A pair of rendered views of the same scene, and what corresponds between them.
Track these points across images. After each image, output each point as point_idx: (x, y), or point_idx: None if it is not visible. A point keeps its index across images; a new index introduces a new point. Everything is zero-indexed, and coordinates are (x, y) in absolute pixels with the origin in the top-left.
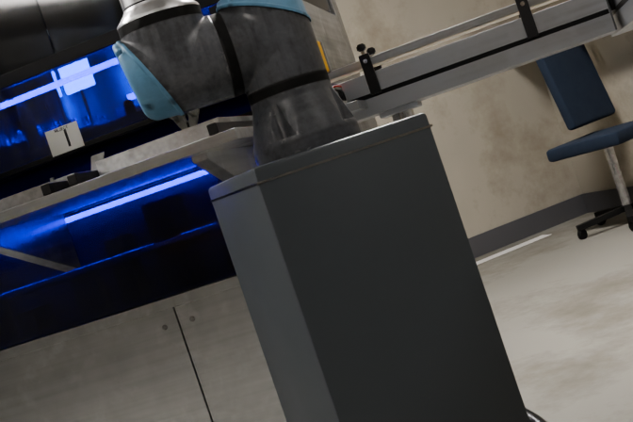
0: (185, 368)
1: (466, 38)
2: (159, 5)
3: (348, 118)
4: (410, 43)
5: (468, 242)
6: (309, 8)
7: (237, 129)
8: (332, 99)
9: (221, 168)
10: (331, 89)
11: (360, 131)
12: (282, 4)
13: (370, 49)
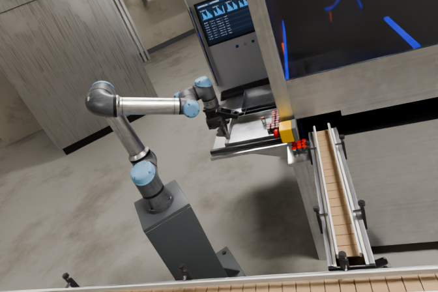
0: None
1: (317, 192)
2: (128, 157)
3: (149, 210)
4: (319, 162)
5: (158, 254)
6: (410, 55)
7: (213, 158)
8: (146, 204)
9: None
10: (148, 201)
11: (155, 213)
12: (132, 180)
13: (339, 137)
